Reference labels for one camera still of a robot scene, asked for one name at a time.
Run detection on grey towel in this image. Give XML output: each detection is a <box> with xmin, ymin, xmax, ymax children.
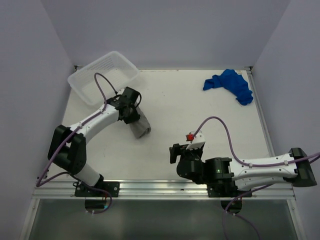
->
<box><xmin>129</xmin><ymin>107</ymin><xmax>151</xmax><ymax>139</ymax></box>

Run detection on blue towel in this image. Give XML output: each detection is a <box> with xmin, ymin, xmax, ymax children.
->
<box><xmin>202</xmin><ymin>69</ymin><xmax>254</xmax><ymax>106</ymax></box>

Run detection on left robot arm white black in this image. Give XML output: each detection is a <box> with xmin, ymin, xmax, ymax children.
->
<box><xmin>48</xmin><ymin>87</ymin><xmax>142</xmax><ymax>197</ymax></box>

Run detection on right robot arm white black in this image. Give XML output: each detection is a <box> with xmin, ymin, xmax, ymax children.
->
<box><xmin>169</xmin><ymin>143</ymin><xmax>317</xmax><ymax>197</ymax></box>

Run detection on white plastic basket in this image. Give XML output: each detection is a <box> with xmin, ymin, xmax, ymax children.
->
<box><xmin>67</xmin><ymin>51</ymin><xmax>140</xmax><ymax>106</ymax></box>

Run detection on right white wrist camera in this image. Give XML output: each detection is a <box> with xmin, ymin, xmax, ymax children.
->
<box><xmin>186</xmin><ymin>130</ymin><xmax>206</xmax><ymax>150</ymax></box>

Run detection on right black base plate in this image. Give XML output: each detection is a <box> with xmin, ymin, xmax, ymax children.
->
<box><xmin>207</xmin><ymin>185</ymin><xmax>245</xmax><ymax>198</ymax></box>

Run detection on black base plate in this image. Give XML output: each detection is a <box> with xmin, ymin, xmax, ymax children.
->
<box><xmin>72</xmin><ymin>181</ymin><xmax>120</xmax><ymax>198</ymax></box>
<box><xmin>207</xmin><ymin>185</ymin><xmax>245</xmax><ymax>198</ymax></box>

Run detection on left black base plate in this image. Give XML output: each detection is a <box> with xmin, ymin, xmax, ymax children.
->
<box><xmin>72</xmin><ymin>181</ymin><xmax>120</xmax><ymax>198</ymax></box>

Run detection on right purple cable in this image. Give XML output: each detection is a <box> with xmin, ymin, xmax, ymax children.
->
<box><xmin>193</xmin><ymin>116</ymin><xmax>320</xmax><ymax>240</ymax></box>

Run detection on purple cable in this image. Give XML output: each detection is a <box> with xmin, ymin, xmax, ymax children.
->
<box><xmin>35</xmin><ymin>72</ymin><xmax>118</xmax><ymax>198</ymax></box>
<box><xmin>193</xmin><ymin>116</ymin><xmax>320</xmax><ymax>240</ymax></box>

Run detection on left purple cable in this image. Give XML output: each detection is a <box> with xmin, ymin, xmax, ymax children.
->
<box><xmin>35</xmin><ymin>72</ymin><xmax>118</xmax><ymax>198</ymax></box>

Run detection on aluminium mounting rail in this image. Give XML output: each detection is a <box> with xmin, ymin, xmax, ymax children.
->
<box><xmin>32</xmin><ymin>178</ymin><xmax>295</xmax><ymax>200</ymax></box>

